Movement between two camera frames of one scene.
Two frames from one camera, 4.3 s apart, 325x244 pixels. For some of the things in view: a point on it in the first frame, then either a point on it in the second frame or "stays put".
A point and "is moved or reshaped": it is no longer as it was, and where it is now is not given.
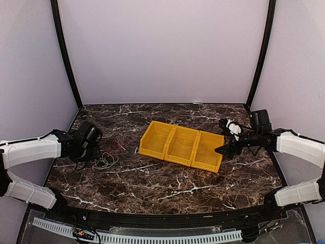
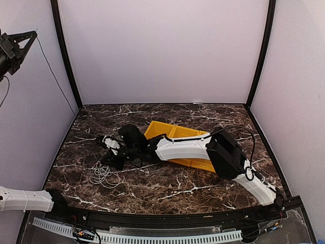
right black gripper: [228, 148] -> [118, 165]
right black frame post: [271, 14] stays put
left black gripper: [96, 153] -> [16, 54]
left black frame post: [55, 7] stays put
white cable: [107, 160] is moved or reshaped
